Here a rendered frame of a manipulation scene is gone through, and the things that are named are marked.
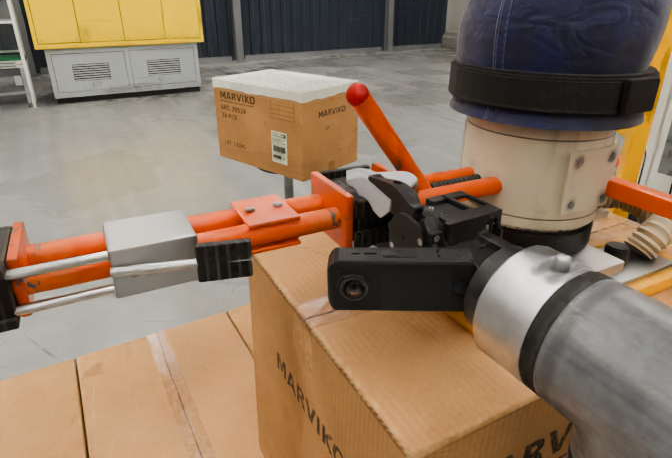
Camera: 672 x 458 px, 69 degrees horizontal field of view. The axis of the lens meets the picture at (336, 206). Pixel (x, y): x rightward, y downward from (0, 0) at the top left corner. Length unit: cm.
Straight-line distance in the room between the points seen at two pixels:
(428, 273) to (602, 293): 12
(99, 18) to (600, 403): 752
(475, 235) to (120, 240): 29
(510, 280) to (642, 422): 10
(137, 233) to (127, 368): 96
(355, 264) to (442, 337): 20
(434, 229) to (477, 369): 17
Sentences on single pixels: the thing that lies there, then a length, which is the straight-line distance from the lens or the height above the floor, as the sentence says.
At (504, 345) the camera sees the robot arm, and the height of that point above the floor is 120.
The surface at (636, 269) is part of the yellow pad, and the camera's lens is 72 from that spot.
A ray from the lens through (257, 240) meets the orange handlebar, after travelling 45.
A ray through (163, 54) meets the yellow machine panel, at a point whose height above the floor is 58.
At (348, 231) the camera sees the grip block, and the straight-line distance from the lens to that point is 47.
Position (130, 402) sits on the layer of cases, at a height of 54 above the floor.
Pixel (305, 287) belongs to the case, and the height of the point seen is 107.
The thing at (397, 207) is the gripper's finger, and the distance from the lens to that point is 42.
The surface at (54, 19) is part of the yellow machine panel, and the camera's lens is 761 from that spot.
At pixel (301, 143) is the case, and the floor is 80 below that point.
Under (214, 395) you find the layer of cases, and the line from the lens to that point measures 125.
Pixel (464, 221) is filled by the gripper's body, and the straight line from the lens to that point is 41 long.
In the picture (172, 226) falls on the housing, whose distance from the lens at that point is 45.
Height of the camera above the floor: 140
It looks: 24 degrees down
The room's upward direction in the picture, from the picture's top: straight up
